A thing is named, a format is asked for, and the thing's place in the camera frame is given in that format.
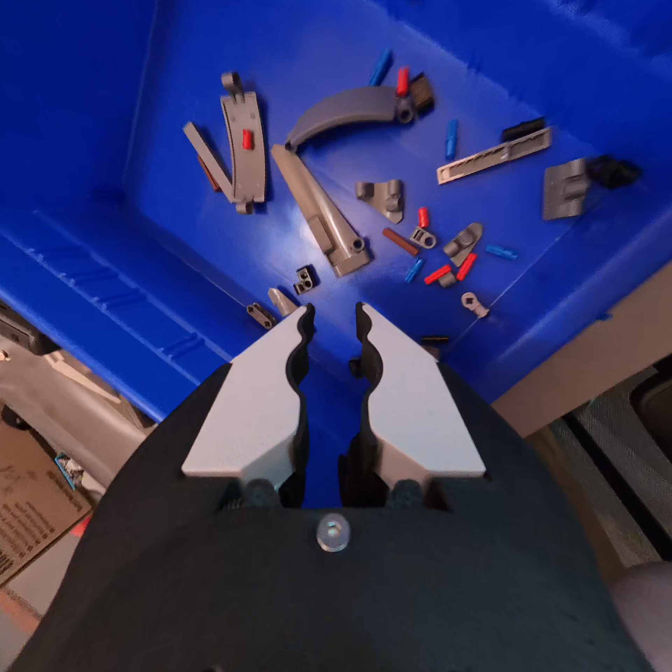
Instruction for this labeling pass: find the brown cardboard box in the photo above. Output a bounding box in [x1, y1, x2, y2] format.
[0, 420, 94, 583]

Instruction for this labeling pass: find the small grey lego wedge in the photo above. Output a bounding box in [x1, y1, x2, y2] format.
[268, 286, 300, 317]

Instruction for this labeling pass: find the grey curved lego track panel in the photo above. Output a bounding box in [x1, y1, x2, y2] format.
[219, 71, 268, 215]

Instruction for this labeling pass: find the black tan lego block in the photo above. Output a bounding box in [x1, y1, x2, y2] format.
[409, 72, 436, 112]

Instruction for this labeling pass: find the thin grey lego liftarm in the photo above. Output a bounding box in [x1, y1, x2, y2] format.
[183, 122, 234, 203]

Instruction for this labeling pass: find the long grey lego beam panel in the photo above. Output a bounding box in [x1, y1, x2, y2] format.
[270, 143, 372, 278]

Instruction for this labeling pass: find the black lego beam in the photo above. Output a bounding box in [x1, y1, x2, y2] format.
[501, 117, 547, 142]

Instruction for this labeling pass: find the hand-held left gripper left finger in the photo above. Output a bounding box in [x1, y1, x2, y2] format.
[181, 303, 316, 494]

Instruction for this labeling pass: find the grey arched lego panel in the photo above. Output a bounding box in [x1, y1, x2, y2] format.
[285, 85, 418, 153]

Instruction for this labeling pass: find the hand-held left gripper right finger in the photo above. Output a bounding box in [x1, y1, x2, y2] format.
[354, 302, 487, 495]

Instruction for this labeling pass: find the grey lego panel with connector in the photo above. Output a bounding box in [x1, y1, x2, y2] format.
[542, 157, 591, 221]

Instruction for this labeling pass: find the blue plastic bin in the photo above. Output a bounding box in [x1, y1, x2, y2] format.
[0, 0, 672, 423]

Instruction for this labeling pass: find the black lego connector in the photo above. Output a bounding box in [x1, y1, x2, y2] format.
[585, 155, 642, 190]

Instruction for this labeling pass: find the grey lego wing piece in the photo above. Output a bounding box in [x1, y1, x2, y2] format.
[442, 222, 484, 267]
[355, 178, 405, 225]

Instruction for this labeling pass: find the light grey long lego beam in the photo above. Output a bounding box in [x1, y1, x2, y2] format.
[436, 126, 553, 186]

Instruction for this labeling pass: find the clear plastic parts bag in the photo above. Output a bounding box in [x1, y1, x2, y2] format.
[0, 299, 155, 499]

